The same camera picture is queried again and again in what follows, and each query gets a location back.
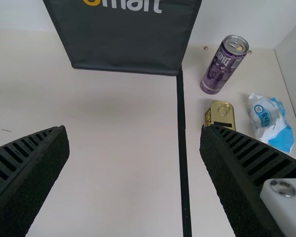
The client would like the black strip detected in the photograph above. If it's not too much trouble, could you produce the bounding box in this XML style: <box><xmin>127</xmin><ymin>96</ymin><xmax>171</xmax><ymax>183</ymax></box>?
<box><xmin>176</xmin><ymin>69</ymin><xmax>193</xmax><ymax>237</ymax></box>

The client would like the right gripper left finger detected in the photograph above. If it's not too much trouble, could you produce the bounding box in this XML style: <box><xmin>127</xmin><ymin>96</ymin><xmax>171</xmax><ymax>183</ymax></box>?
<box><xmin>0</xmin><ymin>125</ymin><xmax>71</xmax><ymax>237</ymax></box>

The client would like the rectangular tin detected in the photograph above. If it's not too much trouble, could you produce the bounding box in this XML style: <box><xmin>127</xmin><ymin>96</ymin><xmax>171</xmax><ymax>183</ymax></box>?
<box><xmin>203</xmin><ymin>100</ymin><xmax>237</xmax><ymax>132</ymax></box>

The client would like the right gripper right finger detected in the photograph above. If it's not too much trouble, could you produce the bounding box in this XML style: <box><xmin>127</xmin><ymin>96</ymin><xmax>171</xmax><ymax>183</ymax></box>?
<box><xmin>199</xmin><ymin>123</ymin><xmax>296</xmax><ymax>237</ymax></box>

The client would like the purple can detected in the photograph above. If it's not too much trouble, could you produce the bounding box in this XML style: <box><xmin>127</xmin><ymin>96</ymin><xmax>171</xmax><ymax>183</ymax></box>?
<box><xmin>200</xmin><ymin>35</ymin><xmax>250</xmax><ymax>96</ymax></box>

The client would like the blue and white packet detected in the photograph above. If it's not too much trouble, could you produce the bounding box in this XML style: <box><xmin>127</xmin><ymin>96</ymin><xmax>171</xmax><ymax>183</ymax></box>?
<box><xmin>248</xmin><ymin>93</ymin><xmax>295</xmax><ymax>153</ymax></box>

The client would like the dark grey bag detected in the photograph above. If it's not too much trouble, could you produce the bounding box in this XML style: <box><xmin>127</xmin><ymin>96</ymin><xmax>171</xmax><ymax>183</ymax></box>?
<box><xmin>42</xmin><ymin>0</ymin><xmax>203</xmax><ymax>78</ymax></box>

